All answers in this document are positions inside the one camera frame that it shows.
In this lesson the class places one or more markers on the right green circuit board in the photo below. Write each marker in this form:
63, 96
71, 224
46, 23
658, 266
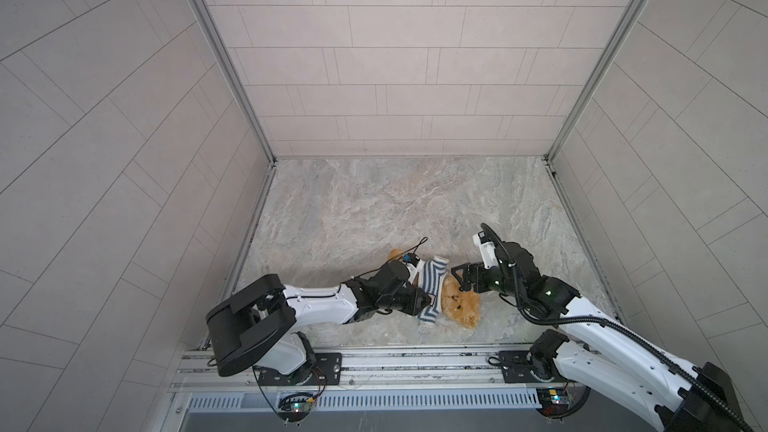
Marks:
553, 401

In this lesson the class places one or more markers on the white ventilation grille strip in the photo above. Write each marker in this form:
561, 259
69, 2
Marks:
378, 400

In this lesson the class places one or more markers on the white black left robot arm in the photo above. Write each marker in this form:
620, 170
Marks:
260, 325

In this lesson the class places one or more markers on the aluminium left corner post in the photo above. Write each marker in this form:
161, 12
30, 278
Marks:
230, 74

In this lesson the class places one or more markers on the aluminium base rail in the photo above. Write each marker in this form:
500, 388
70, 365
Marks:
369, 368

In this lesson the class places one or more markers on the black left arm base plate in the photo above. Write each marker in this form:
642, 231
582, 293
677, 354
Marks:
325, 370

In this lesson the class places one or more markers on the blue white striped knit sweater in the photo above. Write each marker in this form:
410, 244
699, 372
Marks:
431, 277

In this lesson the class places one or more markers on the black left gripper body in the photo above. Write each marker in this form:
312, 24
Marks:
417, 299

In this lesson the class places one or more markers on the tan plush teddy bear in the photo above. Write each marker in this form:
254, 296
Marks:
461, 307

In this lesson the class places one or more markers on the left green circuit board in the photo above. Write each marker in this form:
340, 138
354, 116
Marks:
295, 407

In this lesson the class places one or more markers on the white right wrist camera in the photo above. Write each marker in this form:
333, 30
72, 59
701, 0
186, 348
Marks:
486, 248

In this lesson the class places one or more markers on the green circuit board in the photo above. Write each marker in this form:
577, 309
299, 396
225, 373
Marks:
295, 407
553, 401

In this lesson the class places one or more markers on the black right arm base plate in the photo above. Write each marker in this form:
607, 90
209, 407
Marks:
522, 367

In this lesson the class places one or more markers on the aluminium right corner post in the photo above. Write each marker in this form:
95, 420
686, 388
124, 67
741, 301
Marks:
626, 22

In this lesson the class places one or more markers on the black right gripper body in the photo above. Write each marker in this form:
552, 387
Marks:
475, 276

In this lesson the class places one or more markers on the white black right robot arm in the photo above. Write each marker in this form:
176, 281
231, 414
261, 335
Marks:
582, 344

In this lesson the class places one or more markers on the aluminium corner post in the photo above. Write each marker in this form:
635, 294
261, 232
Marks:
230, 74
626, 22

